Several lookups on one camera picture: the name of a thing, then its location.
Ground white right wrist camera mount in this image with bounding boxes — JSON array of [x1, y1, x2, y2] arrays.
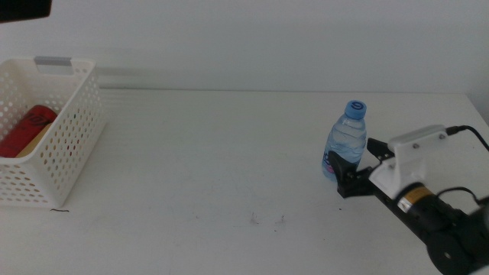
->
[[368, 124, 449, 200]]

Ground yellow tea bottle white cap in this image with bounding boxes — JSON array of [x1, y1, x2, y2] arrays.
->
[[15, 121, 55, 159]]

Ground black right camera cable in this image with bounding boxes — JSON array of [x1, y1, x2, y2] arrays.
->
[[445, 125, 489, 152]]

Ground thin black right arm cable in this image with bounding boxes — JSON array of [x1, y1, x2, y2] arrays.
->
[[436, 186, 483, 206]]

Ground white perforated plastic basket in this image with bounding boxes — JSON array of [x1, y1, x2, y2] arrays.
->
[[0, 57, 107, 209]]

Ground small water bottle blue cap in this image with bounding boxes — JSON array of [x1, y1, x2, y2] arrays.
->
[[321, 99, 368, 183]]

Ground red soda can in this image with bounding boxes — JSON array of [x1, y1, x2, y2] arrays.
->
[[0, 105, 59, 159]]

